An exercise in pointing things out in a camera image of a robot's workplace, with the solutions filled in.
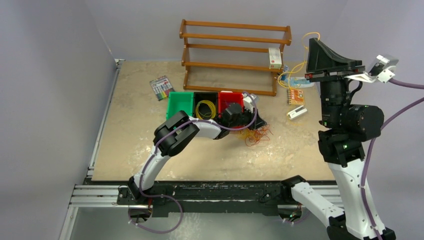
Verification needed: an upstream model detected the white red carton box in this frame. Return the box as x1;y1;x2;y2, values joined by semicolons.
268;47;283;70

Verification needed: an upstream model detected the yellow coiled cable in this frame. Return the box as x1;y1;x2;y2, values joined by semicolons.
195;99;217;121

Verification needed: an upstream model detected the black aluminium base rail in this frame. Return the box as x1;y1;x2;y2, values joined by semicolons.
67;180;345;219

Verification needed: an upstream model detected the green plastic bin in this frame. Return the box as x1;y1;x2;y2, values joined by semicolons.
166;91;194;120

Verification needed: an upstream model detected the wooden two-tier shelf rack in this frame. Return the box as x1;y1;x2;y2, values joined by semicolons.
179;19;292;96

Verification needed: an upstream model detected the red plastic bin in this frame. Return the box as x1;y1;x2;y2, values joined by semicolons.
217;91;244;114

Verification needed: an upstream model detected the yellow thin cable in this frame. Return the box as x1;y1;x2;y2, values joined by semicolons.
277;31;322;89

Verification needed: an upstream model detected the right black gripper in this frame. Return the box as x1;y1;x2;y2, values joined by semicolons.
303;38;363;127

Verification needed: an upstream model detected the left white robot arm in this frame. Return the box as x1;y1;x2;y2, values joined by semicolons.
128;103;268;205

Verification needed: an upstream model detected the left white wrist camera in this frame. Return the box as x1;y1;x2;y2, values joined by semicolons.
242;93;259;113

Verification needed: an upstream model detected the white usb charger block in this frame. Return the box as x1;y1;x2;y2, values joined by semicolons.
286;105;308;120

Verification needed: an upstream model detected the orange snack packet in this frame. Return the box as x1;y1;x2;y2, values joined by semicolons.
287;88;305;106

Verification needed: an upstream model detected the orange cable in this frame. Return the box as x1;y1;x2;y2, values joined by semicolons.
236;125;274;148

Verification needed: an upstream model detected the right purple robot hose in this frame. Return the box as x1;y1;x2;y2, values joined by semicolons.
360;77;424;240

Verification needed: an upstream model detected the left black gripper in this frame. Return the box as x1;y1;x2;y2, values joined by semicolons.
229;105;266;132

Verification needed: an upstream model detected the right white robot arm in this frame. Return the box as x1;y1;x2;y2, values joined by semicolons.
280;37;396;240

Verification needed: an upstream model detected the pack of coloured markers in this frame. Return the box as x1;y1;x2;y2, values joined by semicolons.
149;75;175;101

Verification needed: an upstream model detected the black plastic bin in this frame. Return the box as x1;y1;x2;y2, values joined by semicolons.
192;92;218;120

